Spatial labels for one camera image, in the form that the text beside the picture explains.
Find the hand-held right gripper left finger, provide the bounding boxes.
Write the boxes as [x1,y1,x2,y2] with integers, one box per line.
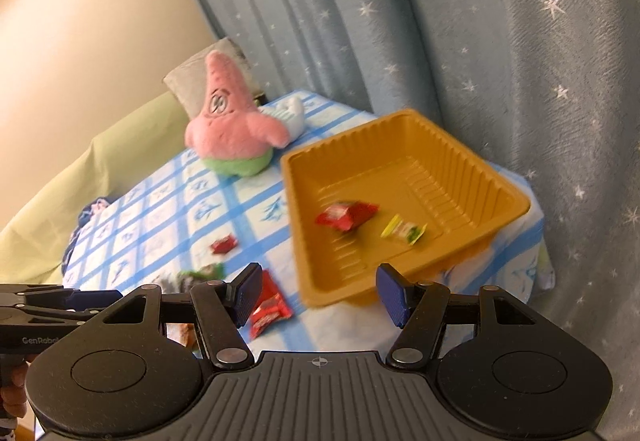
[82,263,263,369]

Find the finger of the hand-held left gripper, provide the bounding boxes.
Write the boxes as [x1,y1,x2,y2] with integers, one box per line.
[0,285,124,313]
[0,307,98,326]

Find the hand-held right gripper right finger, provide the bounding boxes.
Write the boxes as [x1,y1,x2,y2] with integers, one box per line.
[375,263,551,369]

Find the red white snack packet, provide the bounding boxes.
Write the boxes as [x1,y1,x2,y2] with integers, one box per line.
[248,270,293,339]

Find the black green snack packet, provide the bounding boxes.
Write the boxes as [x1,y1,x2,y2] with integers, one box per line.
[177,263,226,284]

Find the yellow plastic tray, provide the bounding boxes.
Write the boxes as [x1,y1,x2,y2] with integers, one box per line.
[280,108,532,309]

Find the person's left hand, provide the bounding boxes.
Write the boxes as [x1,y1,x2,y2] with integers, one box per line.
[0,363,30,420]

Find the yellow green snack packet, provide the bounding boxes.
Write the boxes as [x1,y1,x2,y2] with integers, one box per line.
[381,215,428,246]

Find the brown snack packet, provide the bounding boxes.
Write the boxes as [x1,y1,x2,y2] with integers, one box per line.
[167,322,201,357]

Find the dark blue patterned cloth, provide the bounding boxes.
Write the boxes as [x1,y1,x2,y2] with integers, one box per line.
[62,201,113,272]

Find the blue checked tablecloth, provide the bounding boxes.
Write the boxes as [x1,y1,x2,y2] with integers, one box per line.
[62,91,556,352]

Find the light green bed sheet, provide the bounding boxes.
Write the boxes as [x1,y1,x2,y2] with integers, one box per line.
[0,91,193,272]

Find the pink starfish plush toy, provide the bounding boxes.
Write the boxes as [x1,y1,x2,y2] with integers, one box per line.
[184,50,293,178]

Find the white striped plush toy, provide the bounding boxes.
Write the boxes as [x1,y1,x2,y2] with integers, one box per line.
[257,96,307,139]

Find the grey pillow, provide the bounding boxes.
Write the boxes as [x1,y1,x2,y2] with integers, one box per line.
[164,38,256,116]

